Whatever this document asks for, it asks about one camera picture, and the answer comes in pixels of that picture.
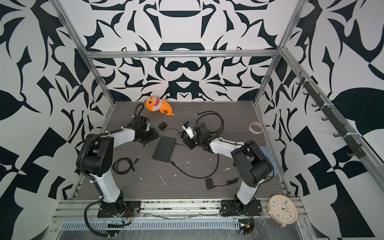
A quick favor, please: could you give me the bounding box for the black power adapter with cord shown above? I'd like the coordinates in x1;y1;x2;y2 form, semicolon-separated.
158;122;182;135

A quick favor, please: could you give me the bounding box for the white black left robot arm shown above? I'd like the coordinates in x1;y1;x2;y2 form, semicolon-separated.
76;116;159;204

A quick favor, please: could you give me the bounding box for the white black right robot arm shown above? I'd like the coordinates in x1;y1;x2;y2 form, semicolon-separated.
182;122;274;206

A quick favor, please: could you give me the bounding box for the orange plush fish toy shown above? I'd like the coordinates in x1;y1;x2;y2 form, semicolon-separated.
145;96;175;116

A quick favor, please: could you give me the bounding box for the white double-sided tape roll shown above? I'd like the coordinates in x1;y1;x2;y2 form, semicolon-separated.
249;122;264;135

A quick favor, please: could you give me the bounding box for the blue glasses case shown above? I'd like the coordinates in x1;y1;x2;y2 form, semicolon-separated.
260;146;278;177

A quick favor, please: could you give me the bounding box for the black braided ethernet cable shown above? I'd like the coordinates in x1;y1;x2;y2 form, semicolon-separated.
169;110;225;180

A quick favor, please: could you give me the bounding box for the small black ethernet cable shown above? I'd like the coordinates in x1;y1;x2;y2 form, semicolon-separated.
112;156;141;175

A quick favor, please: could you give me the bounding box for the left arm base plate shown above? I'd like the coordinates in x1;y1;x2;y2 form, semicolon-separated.
97;201;142;218

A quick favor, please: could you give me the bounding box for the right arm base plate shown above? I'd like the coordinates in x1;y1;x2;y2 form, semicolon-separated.
220;200;263;217

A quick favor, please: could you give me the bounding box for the cream round wall clock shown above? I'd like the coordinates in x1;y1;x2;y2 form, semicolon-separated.
267;195;298;228

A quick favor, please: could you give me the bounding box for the grey wall hook rail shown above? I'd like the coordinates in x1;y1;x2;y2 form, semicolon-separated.
297;72;367;159

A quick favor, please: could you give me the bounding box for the aluminium frame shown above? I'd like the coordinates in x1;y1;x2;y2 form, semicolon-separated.
52;1;384;212

